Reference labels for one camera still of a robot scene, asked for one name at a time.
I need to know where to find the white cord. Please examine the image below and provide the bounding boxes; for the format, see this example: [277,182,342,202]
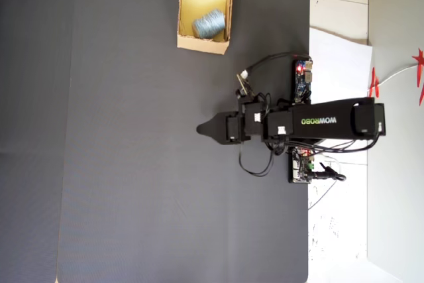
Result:
[377,63,419,85]

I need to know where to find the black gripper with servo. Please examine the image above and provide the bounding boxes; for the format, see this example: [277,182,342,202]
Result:
[195,100,248,145]

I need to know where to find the blue controller board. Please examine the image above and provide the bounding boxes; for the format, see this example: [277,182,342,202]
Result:
[293,58,314,103]

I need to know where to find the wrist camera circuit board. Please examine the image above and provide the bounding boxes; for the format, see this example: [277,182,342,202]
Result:
[235,70,253,99]

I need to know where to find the open cardboard box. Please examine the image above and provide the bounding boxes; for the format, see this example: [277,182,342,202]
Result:
[176,0,236,56]

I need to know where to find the red paper decoration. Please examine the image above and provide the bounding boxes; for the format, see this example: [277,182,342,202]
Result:
[368,66,381,99]
[411,48,424,107]

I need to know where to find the light blue cylinder block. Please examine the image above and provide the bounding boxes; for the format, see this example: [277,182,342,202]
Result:
[191,9,227,40]

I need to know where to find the yellow paper box lining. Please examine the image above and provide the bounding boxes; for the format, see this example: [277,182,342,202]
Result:
[180,0,230,42]

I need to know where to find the black textured mat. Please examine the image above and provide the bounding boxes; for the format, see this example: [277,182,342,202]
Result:
[0,0,311,283]

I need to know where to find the white paper sheet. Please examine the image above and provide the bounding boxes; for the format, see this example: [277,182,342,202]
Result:
[309,26,374,166]

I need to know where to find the motor driver board red LED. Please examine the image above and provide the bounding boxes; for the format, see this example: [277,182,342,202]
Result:
[287,146,316,185]

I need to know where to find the thin black servo wires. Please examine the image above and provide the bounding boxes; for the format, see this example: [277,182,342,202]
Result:
[237,140,278,178]

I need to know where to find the black power plug with cable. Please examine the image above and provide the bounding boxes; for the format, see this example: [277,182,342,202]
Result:
[309,162,347,184]

